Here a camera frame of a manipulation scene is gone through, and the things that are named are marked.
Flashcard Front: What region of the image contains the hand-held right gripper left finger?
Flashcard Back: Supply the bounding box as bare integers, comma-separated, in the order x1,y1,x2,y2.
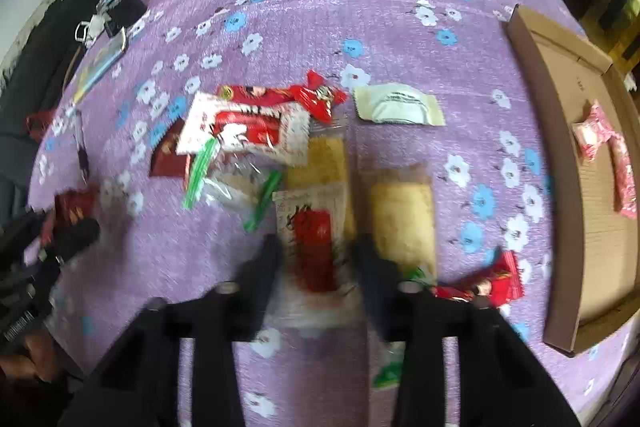
57,234,283,427

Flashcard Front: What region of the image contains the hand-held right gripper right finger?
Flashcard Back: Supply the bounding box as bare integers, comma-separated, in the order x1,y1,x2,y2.
352,237,583,427

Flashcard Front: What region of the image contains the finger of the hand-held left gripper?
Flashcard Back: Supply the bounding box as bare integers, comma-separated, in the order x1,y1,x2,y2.
50,217,102,262

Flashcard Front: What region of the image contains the white red snack packet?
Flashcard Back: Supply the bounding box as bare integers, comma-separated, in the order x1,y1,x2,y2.
176,92,312,166
274,186,352,310

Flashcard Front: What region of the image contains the yellow cake packet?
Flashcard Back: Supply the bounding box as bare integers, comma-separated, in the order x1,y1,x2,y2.
359,161,437,280
286,131,349,194

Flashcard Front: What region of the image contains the clear green-ended candy packet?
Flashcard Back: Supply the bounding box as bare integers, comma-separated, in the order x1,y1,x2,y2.
182,139,283,234

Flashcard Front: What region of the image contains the red twisted candy wrapper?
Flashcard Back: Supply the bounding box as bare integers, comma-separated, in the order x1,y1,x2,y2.
289,70,348,124

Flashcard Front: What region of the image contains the white green snack packet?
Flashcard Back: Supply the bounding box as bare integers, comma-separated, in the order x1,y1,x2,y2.
353,84,447,128

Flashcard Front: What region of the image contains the short pink snack packet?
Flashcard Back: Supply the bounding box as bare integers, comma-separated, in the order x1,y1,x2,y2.
572,101,615,162

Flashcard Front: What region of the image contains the long pink snack packet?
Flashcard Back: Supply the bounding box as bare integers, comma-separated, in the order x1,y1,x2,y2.
609,132,640,220

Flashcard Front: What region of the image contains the cardboard box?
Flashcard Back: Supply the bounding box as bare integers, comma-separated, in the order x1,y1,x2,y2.
502,4,640,355

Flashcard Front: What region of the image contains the person's left hand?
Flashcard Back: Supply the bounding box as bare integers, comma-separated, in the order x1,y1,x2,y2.
0,329,58,383

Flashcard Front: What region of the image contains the red bag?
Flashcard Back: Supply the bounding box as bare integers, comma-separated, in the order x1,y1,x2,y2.
26,111,57,144

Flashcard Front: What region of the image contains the dark cloth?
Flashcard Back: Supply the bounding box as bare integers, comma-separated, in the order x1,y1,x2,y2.
0,0,108,212

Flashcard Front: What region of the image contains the colourful booklet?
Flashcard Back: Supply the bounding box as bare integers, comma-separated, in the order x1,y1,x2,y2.
72,28,129,104

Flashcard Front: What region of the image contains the white charger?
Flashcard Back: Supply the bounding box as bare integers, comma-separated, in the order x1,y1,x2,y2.
74,17,107,50

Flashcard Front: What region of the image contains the black pouch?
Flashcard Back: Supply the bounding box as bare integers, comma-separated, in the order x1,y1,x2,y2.
95,0,149,38

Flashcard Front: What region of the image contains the purple floral tablecloth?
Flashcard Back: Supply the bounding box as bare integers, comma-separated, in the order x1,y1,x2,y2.
27,0,640,427

